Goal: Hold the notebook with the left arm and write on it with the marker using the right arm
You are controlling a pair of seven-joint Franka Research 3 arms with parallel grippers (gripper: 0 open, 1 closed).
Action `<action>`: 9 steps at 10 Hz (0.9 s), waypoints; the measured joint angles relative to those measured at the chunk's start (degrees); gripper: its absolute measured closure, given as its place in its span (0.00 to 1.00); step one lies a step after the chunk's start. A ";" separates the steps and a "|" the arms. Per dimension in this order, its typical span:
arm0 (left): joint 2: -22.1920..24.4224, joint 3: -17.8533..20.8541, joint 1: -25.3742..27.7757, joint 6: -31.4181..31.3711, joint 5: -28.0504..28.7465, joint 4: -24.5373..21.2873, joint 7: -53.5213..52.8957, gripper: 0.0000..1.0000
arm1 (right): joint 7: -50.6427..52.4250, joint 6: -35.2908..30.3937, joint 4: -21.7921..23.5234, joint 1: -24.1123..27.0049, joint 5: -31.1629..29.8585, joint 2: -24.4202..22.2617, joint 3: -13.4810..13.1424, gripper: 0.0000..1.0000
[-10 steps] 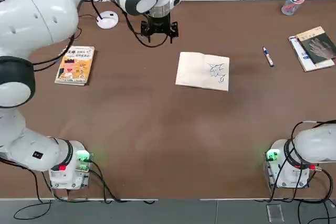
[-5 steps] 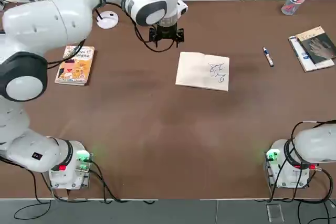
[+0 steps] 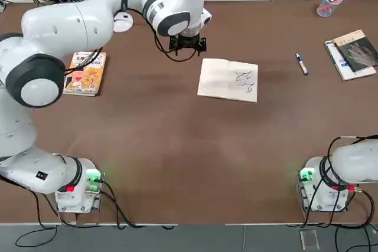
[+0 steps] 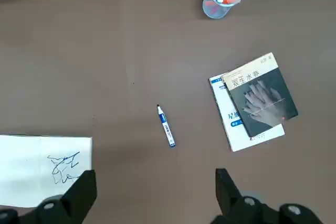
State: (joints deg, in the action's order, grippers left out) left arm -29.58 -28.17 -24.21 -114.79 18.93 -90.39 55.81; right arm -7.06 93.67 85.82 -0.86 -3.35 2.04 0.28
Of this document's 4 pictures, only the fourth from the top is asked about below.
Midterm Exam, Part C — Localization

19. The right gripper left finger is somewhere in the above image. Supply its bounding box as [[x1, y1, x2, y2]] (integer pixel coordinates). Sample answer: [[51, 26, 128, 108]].
[[0, 169, 97, 224]]

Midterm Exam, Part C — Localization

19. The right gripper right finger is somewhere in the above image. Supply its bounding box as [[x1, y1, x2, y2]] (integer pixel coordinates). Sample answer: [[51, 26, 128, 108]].
[[209, 168, 323, 224]]

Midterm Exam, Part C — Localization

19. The white lined notebook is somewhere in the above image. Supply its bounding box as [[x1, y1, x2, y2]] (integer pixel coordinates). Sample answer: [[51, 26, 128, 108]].
[[0, 134, 93, 208]]

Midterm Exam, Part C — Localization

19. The blue white whiteboard marker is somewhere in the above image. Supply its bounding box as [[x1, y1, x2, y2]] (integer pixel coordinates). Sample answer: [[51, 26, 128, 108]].
[[156, 104, 176, 148]]

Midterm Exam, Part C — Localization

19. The white and blue book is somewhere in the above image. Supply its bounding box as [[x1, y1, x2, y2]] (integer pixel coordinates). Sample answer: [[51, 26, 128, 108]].
[[208, 73, 286, 153]]

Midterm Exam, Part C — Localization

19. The dark book with hands cover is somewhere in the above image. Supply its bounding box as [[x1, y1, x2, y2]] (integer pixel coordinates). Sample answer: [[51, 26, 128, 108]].
[[221, 52, 299, 138]]

